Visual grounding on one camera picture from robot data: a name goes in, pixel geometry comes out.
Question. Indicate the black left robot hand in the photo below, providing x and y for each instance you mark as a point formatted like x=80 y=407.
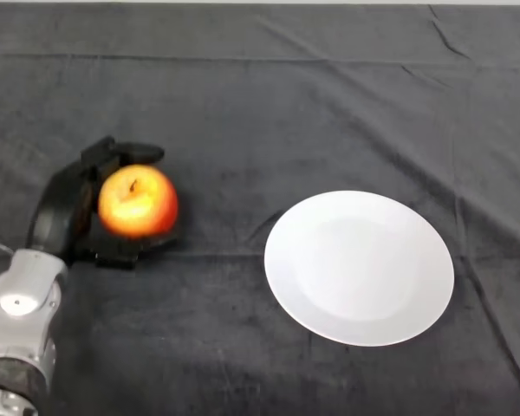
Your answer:
x=60 y=203

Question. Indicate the red yellow apple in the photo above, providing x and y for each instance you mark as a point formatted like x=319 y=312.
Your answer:
x=138 y=203

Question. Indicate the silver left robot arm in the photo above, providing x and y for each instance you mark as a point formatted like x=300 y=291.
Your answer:
x=19 y=312

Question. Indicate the white round plate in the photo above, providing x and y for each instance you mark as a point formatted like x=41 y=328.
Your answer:
x=359 y=268

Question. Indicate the black cloth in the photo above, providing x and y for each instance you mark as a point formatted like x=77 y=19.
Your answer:
x=260 y=108

